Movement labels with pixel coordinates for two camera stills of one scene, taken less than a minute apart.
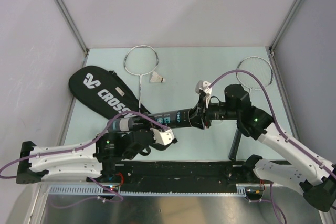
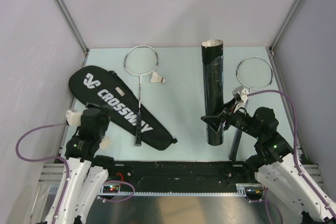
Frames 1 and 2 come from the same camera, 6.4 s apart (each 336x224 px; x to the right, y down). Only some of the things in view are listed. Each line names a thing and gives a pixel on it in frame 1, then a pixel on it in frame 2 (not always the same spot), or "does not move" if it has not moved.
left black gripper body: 153,140 to 105,120
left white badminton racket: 141,60 does not move
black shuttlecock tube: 186,118 to 213,67
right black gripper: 195,119 to 214,121
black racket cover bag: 106,91 does not move
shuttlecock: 156,77 does not move
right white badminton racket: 261,67 does not move
